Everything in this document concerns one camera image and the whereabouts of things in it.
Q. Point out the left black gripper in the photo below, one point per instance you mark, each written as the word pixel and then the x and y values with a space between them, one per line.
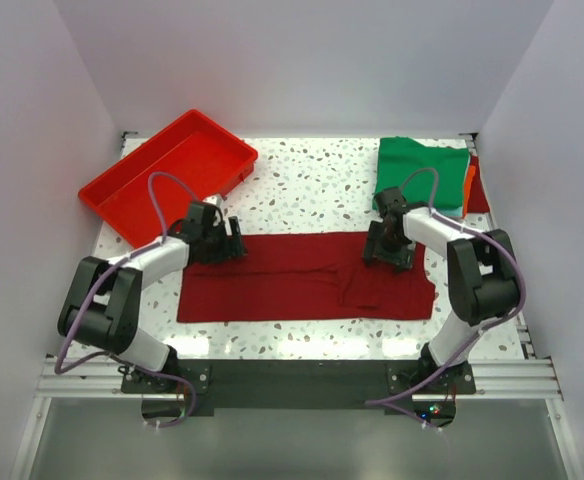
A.
pixel 225 252

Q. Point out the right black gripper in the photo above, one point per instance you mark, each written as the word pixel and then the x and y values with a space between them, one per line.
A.
pixel 400 260

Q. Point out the dark red polo shirt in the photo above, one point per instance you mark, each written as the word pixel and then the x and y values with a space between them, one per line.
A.
pixel 291 277

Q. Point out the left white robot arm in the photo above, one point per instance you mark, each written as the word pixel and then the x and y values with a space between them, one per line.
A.
pixel 102 307

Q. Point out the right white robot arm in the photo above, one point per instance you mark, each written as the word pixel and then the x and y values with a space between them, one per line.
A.
pixel 484 282

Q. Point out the red plastic tray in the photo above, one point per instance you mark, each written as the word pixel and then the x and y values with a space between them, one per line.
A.
pixel 206 157

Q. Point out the folded light blue shirt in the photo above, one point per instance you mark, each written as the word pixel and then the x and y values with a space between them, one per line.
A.
pixel 456 213

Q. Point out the folded green t shirt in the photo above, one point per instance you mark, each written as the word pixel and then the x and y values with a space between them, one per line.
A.
pixel 399 157

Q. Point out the folded dark red shirt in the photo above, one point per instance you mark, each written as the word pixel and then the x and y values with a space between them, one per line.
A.
pixel 477 202

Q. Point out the folded orange shirt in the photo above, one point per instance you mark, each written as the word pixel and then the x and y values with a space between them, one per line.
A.
pixel 470 174

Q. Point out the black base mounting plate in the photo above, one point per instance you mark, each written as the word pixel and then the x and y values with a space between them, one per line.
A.
pixel 268 384

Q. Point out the aluminium frame rail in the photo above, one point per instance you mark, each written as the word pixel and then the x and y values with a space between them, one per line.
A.
pixel 494 380

